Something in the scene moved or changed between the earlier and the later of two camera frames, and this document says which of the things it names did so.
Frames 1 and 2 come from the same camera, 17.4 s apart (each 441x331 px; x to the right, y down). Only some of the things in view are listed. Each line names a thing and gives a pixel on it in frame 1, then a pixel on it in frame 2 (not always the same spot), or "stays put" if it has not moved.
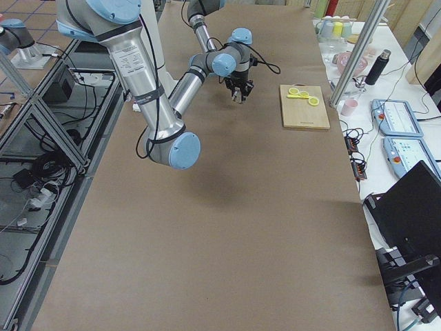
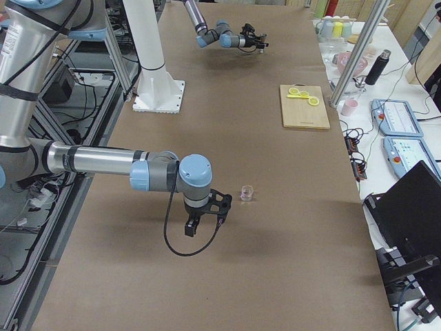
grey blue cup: x=326 y=28 stays put
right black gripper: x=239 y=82 -> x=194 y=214
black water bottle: x=378 y=68 stays put
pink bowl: x=342 y=59 stays put
